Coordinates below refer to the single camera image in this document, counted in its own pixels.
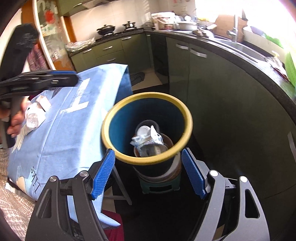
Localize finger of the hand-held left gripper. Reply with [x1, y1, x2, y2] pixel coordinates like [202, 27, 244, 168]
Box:
[0, 75, 78, 96]
[20, 70, 78, 80]

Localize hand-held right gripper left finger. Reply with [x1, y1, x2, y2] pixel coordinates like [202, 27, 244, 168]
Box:
[25, 149, 116, 241]

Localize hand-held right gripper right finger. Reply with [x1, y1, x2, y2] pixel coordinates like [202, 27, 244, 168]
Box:
[181, 148, 270, 241]

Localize red paper bucket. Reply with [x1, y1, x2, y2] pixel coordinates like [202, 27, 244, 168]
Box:
[134, 133, 174, 158]

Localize silver white snack wrapper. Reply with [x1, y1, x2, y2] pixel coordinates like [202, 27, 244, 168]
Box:
[131, 125, 163, 149]

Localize blue bin with yellow rim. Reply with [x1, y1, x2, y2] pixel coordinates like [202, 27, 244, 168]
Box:
[102, 92, 193, 176]

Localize person's left hand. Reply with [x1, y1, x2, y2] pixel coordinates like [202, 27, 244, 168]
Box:
[0, 98, 27, 138]

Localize checked apron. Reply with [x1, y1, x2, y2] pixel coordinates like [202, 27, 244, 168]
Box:
[28, 46, 45, 71]

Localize grey metal table leg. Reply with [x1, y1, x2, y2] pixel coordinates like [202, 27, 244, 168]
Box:
[104, 162, 133, 205]

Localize glass sliding door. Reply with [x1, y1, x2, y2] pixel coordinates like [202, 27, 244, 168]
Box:
[32, 0, 77, 70]

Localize clear plastic bag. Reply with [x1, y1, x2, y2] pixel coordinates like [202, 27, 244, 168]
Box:
[65, 38, 96, 52]

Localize crumpled white wrapper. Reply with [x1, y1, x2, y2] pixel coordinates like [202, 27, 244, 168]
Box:
[25, 103, 47, 130]

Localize blue tablecloth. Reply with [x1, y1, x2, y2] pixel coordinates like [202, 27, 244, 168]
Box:
[7, 63, 130, 230]

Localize dark red cloth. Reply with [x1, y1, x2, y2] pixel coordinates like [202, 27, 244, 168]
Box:
[102, 210, 125, 241]

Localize black wok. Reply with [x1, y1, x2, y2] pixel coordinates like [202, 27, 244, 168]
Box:
[97, 24, 116, 35]

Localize green upper cabinets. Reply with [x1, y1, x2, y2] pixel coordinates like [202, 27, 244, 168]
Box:
[57, 0, 87, 16]

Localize black gas stove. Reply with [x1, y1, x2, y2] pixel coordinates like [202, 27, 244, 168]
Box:
[96, 27, 145, 40]

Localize grey patterned paper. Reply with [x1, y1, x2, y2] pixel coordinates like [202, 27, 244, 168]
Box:
[10, 126, 31, 153]

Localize dark slipper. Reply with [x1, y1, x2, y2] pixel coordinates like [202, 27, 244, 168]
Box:
[131, 72, 145, 85]

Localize white plastic bucket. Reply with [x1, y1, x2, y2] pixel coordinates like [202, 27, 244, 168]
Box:
[151, 13, 176, 30]

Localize black kitchen countertop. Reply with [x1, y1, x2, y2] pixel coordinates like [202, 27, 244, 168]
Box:
[67, 28, 296, 121]

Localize white casserole pot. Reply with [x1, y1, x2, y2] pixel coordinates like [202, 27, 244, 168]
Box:
[178, 21, 199, 32]

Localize steel kitchen sink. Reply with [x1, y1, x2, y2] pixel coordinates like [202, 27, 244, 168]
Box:
[217, 38, 273, 63]

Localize green plastic basket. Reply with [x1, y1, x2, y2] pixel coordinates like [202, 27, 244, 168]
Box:
[284, 53, 296, 81]

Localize tall steel faucet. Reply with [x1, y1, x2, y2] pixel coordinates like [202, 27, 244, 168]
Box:
[228, 14, 239, 40]

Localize kitchen window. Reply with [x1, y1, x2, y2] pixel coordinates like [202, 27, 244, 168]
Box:
[194, 0, 296, 47]

